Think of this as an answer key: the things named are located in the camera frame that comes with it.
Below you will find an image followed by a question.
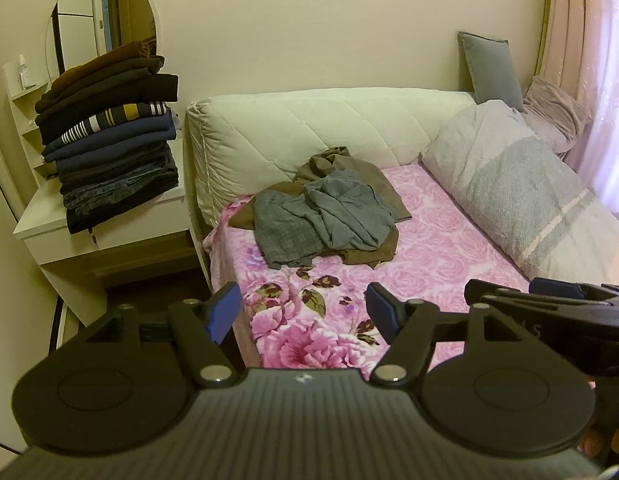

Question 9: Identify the grey checked garment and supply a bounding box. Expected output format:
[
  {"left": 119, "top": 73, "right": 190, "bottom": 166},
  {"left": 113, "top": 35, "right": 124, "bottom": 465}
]
[{"left": 253, "top": 191, "right": 340, "bottom": 270}]

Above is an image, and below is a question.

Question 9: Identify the brown garment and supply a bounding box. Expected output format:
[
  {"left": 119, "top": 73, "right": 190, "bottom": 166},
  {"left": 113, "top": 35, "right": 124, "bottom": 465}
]
[{"left": 228, "top": 146, "right": 413, "bottom": 268}]

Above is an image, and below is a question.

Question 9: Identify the grey and cream folded duvet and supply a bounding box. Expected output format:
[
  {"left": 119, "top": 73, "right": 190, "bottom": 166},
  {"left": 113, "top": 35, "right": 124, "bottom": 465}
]
[{"left": 422, "top": 100, "right": 619, "bottom": 286}]

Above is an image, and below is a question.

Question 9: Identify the white dressing table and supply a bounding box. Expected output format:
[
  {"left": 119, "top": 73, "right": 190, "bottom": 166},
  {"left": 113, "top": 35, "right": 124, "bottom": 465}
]
[{"left": 2, "top": 60, "right": 196, "bottom": 328}]

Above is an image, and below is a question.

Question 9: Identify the small grey cushion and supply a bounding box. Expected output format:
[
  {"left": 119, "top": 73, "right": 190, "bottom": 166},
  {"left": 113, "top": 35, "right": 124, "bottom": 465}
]
[{"left": 457, "top": 31, "right": 526, "bottom": 111}]

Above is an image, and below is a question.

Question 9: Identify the pink curtain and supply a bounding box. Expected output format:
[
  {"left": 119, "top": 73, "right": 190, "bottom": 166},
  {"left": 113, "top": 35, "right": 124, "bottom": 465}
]
[{"left": 534, "top": 0, "right": 619, "bottom": 221}]

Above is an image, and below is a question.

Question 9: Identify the stack of folded dark clothes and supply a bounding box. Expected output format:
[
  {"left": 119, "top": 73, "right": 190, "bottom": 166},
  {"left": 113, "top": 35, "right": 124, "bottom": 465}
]
[{"left": 34, "top": 40, "right": 180, "bottom": 235}]

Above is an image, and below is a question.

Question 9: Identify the oval mirror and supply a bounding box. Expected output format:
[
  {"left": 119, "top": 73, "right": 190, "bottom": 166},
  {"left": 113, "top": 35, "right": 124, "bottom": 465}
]
[{"left": 45, "top": 0, "right": 157, "bottom": 86}]

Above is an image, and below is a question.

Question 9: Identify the cream padded headboard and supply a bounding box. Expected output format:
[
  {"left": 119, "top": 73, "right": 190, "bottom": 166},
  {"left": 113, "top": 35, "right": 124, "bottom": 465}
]
[{"left": 186, "top": 87, "right": 477, "bottom": 226}]

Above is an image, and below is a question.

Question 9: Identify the pink rose print blanket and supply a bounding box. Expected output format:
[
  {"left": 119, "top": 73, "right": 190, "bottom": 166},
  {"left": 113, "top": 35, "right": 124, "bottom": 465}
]
[{"left": 203, "top": 162, "right": 540, "bottom": 368}]

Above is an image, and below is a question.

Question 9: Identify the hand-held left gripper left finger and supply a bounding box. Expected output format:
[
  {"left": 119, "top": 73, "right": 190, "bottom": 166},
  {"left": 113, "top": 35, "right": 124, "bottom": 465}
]
[{"left": 84, "top": 281, "right": 242, "bottom": 388}]

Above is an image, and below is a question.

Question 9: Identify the mauve pillow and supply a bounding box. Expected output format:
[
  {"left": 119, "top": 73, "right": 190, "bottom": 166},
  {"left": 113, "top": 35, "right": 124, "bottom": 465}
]
[{"left": 522, "top": 76, "right": 593, "bottom": 156}]

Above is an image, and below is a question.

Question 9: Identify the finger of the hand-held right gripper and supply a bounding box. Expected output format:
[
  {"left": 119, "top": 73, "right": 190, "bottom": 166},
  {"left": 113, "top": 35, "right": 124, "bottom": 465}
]
[
  {"left": 463, "top": 279, "right": 615, "bottom": 317},
  {"left": 529, "top": 276, "right": 619, "bottom": 307}
]

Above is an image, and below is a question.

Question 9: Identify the grey knit garment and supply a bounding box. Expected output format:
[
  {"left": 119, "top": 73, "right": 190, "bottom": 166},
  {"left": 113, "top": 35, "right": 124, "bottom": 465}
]
[{"left": 304, "top": 169, "right": 397, "bottom": 253}]

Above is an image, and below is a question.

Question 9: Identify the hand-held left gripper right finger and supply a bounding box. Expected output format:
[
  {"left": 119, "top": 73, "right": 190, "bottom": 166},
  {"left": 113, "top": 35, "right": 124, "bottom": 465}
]
[{"left": 367, "top": 282, "right": 527, "bottom": 388}]

